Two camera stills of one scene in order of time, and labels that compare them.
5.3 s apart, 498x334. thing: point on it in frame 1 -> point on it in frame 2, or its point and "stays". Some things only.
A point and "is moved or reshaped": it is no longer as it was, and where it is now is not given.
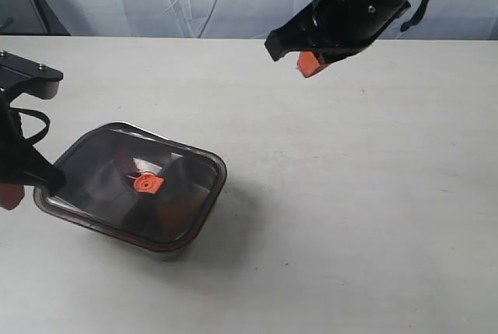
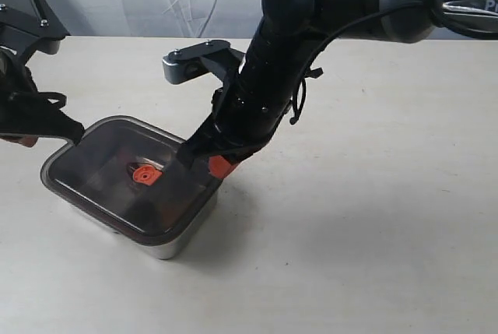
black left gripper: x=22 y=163 -> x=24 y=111
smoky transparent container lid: x=147 y=191 is moved or reshaped
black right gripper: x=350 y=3 -> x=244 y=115
